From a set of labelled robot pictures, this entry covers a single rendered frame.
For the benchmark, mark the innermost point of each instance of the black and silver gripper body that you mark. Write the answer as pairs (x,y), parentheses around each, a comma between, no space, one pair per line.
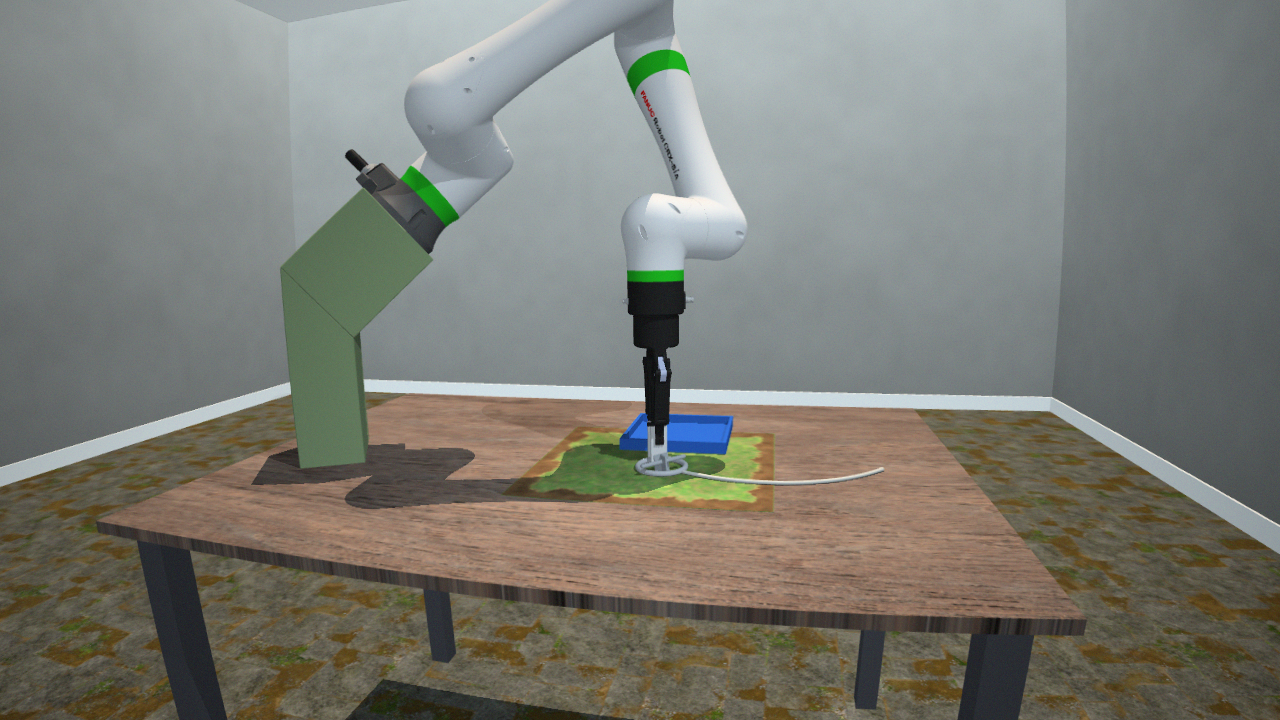
(657,333)

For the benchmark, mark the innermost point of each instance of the blue tray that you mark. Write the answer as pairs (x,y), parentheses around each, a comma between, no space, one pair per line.
(685,433)

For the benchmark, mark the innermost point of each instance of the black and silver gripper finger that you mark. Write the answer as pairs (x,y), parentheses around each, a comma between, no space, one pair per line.
(660,403)
(647,404)

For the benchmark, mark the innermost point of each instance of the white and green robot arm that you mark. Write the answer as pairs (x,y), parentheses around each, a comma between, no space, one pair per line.
(450,107)

